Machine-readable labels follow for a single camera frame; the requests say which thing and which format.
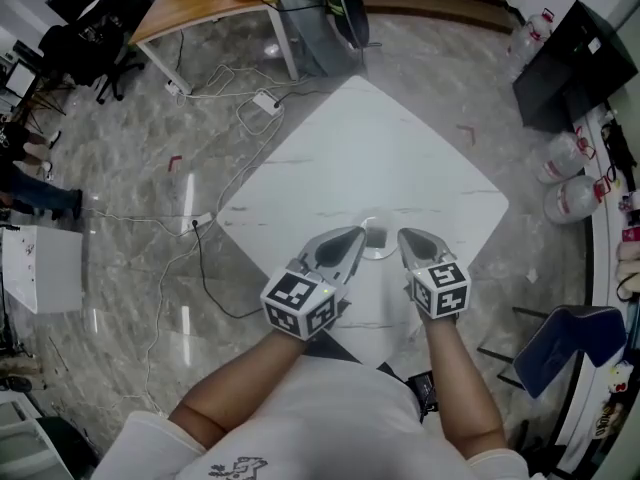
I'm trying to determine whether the white storage box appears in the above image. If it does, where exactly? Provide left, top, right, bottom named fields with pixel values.
left=0, top=225, right=85, bottom=315

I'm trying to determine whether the wooden desk with white legs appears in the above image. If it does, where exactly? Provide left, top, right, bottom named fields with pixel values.
left=128, top=0, right=301, bottom=95

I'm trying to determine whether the clear water jug red handle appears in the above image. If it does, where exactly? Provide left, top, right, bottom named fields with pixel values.
left=507, top=10, right=557, bottom=67
left=537, top=127, right=597, bottom=186
left=543, top=173, right=614, bottom=226

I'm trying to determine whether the blue chair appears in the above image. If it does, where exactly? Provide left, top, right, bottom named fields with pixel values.
left=513, top=305, right=629, bottom=400

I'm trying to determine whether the white power cable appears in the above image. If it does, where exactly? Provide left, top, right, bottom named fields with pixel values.
left=119, top=117, right=286, bottom=419

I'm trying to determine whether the person's right forearm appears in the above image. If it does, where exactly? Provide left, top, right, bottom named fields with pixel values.
left=423, top=315, right=509, bottom=465

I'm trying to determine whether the white curved counter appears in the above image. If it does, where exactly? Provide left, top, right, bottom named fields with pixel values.
left=554, top=92, right=640, bottom=469

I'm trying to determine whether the black power cable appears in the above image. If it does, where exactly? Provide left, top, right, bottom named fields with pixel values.
left=192, top=221, right=266, bottom=319

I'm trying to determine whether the white cat plush toy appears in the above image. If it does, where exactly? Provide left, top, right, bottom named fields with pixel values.
left=606, top=360, right=633, bottom=394

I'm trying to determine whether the black office chair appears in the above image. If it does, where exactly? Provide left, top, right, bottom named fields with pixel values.
left=39, top=22, right=146, bottom=105

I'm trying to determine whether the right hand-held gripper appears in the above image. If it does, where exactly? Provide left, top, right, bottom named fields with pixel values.
left=397, top=226, right=474, bottom=322

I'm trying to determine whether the black battery box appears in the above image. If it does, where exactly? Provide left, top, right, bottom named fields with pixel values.
left=407, top=373, right=441, bottom=419

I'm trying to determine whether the black open cabinet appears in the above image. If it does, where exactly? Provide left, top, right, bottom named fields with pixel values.
left=512, top=0, right=640, bottom=134

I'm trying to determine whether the white power adapter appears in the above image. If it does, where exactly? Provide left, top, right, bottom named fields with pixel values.
left=252, top=91, right=285, bottom=117

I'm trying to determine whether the small clear glass cup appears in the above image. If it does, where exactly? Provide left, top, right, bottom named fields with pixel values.
left=357, top=207, right=401, bottom=262

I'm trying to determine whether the cream plush toy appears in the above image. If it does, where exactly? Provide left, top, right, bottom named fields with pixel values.
left=615, top=240, right=640, bottom=300

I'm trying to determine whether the person's white t-shirt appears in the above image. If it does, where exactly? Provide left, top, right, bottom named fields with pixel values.
left=92, top=355, right=532, bottom=480

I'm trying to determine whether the person's left forearm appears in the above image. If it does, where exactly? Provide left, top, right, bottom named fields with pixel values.
left=168, top=328, right=307, bottom=453

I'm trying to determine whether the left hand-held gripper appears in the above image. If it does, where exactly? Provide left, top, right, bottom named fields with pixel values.
left=259, top=225, right=370, bottom=342

